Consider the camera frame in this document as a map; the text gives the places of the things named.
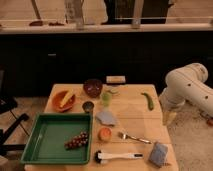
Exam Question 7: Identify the cream whiteboard eraser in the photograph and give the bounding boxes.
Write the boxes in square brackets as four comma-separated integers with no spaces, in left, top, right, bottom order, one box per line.
[106,76,126,84]

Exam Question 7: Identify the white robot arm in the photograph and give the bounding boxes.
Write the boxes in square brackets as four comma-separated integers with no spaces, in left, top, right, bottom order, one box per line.
[159,63,213,126]

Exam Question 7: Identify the purple bowl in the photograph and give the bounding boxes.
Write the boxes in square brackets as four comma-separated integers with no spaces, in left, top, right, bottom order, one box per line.
[83,79,103,98]

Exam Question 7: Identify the orange bowl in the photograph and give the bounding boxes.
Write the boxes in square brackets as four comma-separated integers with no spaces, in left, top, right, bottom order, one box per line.
[52,90,76,112]

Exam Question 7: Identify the blue sponge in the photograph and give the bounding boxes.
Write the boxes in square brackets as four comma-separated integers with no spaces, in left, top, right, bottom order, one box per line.
[149,142,168,167]

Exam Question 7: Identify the silver fork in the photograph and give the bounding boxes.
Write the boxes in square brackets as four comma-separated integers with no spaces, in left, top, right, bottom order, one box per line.
[118,132,152,144]

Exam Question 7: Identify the grey blue cloth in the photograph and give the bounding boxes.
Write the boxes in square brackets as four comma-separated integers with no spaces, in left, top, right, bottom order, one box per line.
[96,110,116,126]

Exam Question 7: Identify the orange peach fruit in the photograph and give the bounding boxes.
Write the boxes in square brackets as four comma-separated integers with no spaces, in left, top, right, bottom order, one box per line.
[98,127,112,142]

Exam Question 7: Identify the green plastic cup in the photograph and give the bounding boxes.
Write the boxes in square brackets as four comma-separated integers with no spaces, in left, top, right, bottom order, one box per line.
[101,92,111,107]

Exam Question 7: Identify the white black dish brush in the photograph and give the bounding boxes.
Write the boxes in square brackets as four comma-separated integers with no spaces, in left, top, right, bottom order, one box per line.
[94,150,143,164]

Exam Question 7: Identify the small grey cup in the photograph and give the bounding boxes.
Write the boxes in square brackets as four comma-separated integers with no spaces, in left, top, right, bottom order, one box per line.
[82,101,94,113]

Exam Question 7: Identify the purple grape bunch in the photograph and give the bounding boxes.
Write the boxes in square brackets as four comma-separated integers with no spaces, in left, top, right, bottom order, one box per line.
[64,132,89,150]

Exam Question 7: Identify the yellow banana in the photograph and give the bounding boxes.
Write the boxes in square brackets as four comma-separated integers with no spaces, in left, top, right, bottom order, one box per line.
[60,90,74,108]

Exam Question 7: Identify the green plastic tray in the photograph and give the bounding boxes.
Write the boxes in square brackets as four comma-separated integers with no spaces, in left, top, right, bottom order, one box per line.
[21,114,93,165]

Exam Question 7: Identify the black office chair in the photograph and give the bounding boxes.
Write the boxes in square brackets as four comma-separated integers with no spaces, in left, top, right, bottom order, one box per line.
[0,68,30,158]

